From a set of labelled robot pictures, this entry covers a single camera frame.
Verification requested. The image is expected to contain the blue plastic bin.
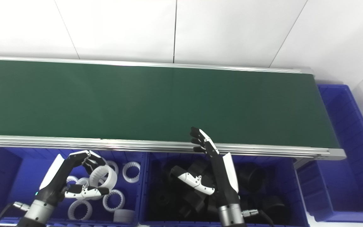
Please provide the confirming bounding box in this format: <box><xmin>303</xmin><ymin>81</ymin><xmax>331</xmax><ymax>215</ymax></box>
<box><xmin>139</xmin><ymin>152</ymin><xmax>310</xmax><ymax>227</ymax></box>
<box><xmin>297</xmin><ymin>84</ymin><xmax>363</xmax><ymax>223</ymax></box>
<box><xmin>0</xmin><ymin>147</ymin><xmax>147</xmax><ymax>227</ymax></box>

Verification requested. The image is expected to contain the green conveyor belt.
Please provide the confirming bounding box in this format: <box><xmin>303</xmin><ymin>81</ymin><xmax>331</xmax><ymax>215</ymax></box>
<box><xmin>0</xmin><ymin>59</ymin><xmax>340</xmax><ymax>149</ymax></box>
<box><xmin>0</xmin><ymin>56</ymin><xmax>346</xmax><ymax>169</ymax></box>

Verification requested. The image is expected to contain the black cylindrical plastic part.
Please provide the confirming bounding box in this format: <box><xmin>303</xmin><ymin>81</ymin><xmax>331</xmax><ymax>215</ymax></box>
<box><xmin>186</xmin><ymin>159</ymin><xmax>212</xmax><ymax>177</ymax></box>
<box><xmin>260</xmin><ymin>195</ymin><xmax>291</xmax><ymax>222</ymax></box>
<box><xmin>152</xmin><ymin>186</ymin><xmax>176</xmax><ymax>212</ymax></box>
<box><xmin>178</xmin><ymin>190</ymin><xmax>211</xmax><ymax>218</ymax></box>
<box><xmin>237</xmin><ymin>162</ymin><xmax>266</xmax><ymax>189</ymax></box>

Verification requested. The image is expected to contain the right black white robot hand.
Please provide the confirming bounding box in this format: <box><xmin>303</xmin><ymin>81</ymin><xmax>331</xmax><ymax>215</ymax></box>
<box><xmin>170</xmin><ymin>127</ymin><xmax>241</xmax><ymax>207</ymax></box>

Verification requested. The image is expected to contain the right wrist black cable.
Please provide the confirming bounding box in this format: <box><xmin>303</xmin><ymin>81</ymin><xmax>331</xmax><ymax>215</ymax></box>
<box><xmin>242</xmin><ymin>209</ymin><xmax>275</xmax><ymax>227</ymax></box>

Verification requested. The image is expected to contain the white plastic cylinder part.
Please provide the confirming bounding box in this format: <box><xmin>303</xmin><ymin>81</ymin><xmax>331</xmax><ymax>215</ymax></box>
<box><xmin>113</xmin><ymin>209</ymin><xmax>135</xmax><ymax>223</ymax></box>

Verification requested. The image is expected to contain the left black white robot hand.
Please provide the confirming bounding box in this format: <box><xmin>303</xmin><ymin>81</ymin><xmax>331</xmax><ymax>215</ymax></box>
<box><xmin>37</xmin><ymin>150</ymin><xmax>110</xmax><ymax>206</ymax></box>

